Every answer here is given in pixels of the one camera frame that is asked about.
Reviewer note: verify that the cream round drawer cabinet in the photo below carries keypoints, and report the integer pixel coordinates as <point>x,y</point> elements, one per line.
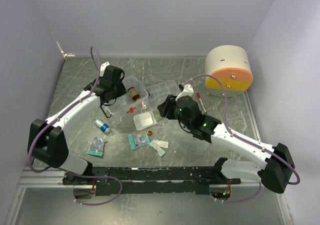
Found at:
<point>230,65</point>

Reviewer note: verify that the teal dotted bandage packet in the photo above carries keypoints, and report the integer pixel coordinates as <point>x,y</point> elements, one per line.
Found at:
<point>157,148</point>

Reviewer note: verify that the aluminium frame rail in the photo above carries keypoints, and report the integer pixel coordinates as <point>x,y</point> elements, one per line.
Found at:
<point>54,177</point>

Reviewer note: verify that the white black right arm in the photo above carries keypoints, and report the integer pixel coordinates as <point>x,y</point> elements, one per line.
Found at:
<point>274,165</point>

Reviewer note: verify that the white bandage wrapper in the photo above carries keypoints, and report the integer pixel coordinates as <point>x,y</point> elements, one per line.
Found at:
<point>162,144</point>

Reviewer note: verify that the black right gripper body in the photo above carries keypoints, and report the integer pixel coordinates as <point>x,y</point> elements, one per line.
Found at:
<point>167,109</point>

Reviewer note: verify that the small green medicine box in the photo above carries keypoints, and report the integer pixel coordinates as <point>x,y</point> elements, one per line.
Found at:
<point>157,116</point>

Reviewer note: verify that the clear plastic medicine box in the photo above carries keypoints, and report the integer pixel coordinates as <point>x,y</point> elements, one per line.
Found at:
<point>124,107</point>

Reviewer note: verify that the red capped marker pen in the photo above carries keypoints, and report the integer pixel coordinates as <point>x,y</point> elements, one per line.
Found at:
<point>201,102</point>

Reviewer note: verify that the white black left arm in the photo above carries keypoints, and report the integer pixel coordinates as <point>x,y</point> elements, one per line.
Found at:
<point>48,139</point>

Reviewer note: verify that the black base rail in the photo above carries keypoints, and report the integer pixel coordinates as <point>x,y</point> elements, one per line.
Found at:
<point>199,179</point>

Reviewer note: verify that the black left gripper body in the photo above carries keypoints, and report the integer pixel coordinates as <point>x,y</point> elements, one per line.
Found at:
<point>116,85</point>

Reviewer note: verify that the teal silver foil packet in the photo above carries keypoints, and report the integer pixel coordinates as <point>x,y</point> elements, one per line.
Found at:
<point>96,147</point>

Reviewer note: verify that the teal blister pack bag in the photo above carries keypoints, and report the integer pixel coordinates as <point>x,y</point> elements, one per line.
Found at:
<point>138,139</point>

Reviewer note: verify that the small copper round tin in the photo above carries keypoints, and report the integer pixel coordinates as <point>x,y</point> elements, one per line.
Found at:
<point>149,132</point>

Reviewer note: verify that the blue white medicine bottle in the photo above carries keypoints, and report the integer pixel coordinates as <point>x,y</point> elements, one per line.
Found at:
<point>102,126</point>

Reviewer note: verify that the brown orange medicine bottle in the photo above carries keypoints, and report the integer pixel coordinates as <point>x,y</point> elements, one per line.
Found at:
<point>133,94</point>

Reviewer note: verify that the white gauze pad packet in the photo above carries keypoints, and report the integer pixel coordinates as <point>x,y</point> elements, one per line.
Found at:
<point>144,120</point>

